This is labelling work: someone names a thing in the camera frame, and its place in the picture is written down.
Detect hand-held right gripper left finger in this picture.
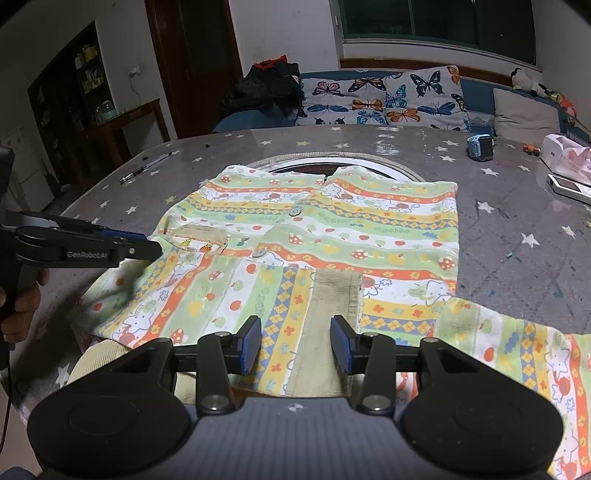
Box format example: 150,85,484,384
121,316,264,416

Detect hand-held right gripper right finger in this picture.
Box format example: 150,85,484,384
329,315,468,415

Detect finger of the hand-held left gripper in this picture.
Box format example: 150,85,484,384
117,239,164,268
98,228,149,242

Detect striped cartoon print child's shirt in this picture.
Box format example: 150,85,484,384
69,164,591,480

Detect pile of dark clothes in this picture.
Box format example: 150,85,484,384
221,54,304,128

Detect person's left hand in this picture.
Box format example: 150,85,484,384
0,268,49,344

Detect black pen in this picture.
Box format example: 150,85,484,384
119,165,154,185

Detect white refrigerator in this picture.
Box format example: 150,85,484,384
0,124,55,214

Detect dark wooden side table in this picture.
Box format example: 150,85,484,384
84,98,172,174

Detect dark shelf cabinet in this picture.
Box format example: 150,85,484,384
27,21,110,188

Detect round glass turntable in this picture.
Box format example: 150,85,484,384
249,152,430,186

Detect dark wooden door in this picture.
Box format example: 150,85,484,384
144,0,244,140

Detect grey star print tablecloth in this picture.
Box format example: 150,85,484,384
9,124,591,418

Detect blue smartwatch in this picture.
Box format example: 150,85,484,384
466,134,495,162

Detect butterfly print pillows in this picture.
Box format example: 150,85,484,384
297,65,470,133

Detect white flat device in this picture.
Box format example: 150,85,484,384
547,174,591,205

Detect blue sofa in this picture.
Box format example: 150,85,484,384
211,68,591,145

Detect beige cushion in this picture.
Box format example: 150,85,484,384
491,87,562,137

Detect plush toy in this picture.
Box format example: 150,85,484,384
510,68,579,112

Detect dark window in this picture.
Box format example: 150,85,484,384
337,0,537,66

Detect black cable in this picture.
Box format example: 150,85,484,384
0,340,14,455

